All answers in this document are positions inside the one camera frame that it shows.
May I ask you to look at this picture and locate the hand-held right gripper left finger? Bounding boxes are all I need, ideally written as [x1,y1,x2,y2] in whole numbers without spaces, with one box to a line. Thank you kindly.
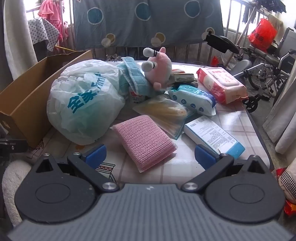
[30,144,118,193]

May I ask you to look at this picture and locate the white plastic shopping bag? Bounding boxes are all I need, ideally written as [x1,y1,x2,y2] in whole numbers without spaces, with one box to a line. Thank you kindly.
[46,59,126,146]

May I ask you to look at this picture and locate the pink knitted dishcloth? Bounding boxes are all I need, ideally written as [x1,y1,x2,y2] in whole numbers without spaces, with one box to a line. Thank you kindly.
[111,115,178,173]

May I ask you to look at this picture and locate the grey blanket with circles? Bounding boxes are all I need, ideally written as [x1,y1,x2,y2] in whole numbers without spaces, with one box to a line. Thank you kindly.
[73,0,224,50]

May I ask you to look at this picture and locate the wheelchair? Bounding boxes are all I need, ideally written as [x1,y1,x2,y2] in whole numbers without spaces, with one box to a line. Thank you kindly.
[231,28,296,113]

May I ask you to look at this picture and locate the pink wet wipes packet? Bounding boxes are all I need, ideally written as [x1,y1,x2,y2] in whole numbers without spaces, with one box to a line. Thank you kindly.
[196,67,248,105]

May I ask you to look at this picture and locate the white fluffy cloth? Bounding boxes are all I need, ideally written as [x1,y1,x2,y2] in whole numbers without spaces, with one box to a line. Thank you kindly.
[2,160,32,227]

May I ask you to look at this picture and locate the pink white plush toy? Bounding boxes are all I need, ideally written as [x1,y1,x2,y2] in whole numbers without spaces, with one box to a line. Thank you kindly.
[142,47,173,90]

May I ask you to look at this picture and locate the blue white carton box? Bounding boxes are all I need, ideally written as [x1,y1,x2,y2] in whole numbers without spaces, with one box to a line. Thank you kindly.
[184,115,245,159]

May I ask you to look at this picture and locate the houndstooth cloth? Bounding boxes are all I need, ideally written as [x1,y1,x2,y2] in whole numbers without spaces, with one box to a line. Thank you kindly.
[279,159,296,200]

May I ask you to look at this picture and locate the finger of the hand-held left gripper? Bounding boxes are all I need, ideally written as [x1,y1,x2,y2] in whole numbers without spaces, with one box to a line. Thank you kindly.
[0,138,28,153]

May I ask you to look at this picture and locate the white yogurt cup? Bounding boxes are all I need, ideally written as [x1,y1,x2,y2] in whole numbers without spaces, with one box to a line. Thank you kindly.
[130,89,148,104]

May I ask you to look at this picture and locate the pink hanging garment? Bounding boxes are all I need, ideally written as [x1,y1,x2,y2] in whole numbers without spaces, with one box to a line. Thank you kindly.
[38,0,70,47]

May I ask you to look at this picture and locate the grey padded seat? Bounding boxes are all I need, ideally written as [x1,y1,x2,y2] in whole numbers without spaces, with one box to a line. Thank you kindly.
[232,60,253,76]

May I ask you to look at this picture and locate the polka dot hanging garment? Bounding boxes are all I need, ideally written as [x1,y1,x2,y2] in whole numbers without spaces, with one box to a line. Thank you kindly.
[28,17,60,53]

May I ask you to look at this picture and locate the white hanging towel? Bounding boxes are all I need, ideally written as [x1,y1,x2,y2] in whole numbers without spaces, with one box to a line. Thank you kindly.
[3,0,38,68]

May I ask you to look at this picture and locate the clear plastic noodle packet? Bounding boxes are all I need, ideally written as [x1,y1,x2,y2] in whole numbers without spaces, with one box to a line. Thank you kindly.
[133,94,195,140]

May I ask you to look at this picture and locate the large red plastic bag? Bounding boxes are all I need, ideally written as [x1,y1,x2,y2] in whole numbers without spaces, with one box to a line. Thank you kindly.
[248,18,277,53]

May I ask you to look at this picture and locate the dark hanging clothes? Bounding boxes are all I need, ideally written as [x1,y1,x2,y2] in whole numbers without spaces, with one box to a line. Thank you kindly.
[261,0,290,13]

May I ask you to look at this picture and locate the light blue towel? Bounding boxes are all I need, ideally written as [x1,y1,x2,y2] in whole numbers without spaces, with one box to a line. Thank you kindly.
[117,56,166,99]

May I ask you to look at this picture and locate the metal railing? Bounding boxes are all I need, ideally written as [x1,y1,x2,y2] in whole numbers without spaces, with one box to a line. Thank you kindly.
[92,45,208,63]

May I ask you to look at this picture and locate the blue white wipes packet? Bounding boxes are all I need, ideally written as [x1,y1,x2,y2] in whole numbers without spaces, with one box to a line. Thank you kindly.
[168,85,217,116]

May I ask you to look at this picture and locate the black padded armrest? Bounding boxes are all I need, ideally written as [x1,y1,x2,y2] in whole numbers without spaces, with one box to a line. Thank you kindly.
[205,32,239,54]

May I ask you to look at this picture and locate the white curtain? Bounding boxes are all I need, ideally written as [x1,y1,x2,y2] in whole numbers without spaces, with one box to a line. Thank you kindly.
[262,76,296,155]

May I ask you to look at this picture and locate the red snack bag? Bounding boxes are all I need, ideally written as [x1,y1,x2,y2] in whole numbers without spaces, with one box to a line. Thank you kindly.
[276,168,296,217]

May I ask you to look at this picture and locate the brown cardboard box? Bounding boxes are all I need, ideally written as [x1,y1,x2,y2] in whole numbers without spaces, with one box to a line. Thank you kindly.
[0,50,93,149]

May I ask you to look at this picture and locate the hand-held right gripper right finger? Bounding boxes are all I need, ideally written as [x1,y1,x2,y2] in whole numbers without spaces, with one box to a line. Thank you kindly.
[180,144,266,193]

